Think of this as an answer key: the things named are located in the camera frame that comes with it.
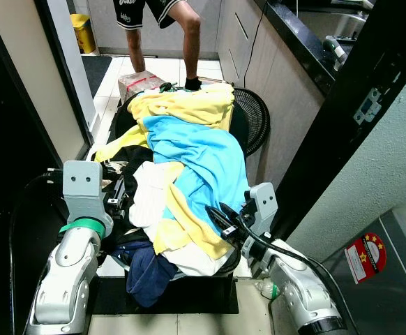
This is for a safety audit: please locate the grey washing machine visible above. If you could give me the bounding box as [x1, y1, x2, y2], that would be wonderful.
[320, 204, 406, 335]

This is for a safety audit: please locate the white knitted garment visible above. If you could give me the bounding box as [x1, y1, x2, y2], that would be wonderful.
[128, 162, 183, 228]

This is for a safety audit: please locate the black garment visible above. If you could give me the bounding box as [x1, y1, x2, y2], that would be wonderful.
[102, 143, 155, 184]

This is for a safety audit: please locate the pale yellow garment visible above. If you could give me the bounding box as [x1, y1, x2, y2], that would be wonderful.
[152, 162, 235, 262]

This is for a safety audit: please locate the plain white garment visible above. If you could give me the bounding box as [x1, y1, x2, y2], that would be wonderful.
[165, 241, 233, 277]

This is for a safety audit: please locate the light blue t-shirt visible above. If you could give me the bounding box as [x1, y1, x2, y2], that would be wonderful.
[144, 115, 251, 241]

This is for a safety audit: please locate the black laundry basket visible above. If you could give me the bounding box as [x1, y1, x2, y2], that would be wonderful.
[111, 91, 251, 278]

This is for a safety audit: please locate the navy blue garment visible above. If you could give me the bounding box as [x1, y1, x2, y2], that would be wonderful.
[112, 241, 180, 309]

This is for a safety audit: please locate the bright yellow garment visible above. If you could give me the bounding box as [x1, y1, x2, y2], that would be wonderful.
[93, 82, 236, 163]

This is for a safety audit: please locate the beige kitchen cabinet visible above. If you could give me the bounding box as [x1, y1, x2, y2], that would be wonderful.
[217, 0, 329, 188]

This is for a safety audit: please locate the red star rating sticker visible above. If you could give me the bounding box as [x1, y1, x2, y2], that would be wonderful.
[345, 232, 388, 285]

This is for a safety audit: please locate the dark floor mat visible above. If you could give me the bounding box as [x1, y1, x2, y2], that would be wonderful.
[81, 56, 113, 98]

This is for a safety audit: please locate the silver door strike plate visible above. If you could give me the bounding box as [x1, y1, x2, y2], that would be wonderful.
[353, 87, 384, 126]

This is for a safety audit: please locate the yellow bin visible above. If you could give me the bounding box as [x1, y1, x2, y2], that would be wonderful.
[69, 13, 98, 55]

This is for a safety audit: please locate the person in black shorts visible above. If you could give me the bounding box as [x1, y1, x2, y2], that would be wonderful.
[112, 0, 204, 91]

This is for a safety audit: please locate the black kitchen countertop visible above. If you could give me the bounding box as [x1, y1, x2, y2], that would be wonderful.
[255, 0, 373, 96]

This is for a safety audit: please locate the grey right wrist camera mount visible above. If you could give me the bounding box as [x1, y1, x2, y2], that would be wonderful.
[245, 183, 279, 241]

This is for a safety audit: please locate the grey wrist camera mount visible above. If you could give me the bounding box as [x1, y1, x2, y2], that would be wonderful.
[62, 161, 114, 238]
[245, 183, 279, 241]

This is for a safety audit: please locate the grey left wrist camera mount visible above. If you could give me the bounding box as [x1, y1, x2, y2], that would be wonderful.
[62, 161, 114, 238]

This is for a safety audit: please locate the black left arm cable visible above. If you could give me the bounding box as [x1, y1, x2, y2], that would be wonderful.
[8, 171, 66, 335]

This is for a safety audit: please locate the black door frame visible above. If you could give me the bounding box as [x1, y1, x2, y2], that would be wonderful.
[269, 0, 406, 241]

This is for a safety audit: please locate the thin black hanging cable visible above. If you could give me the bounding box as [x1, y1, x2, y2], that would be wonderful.
[241, 0, 271, 89]

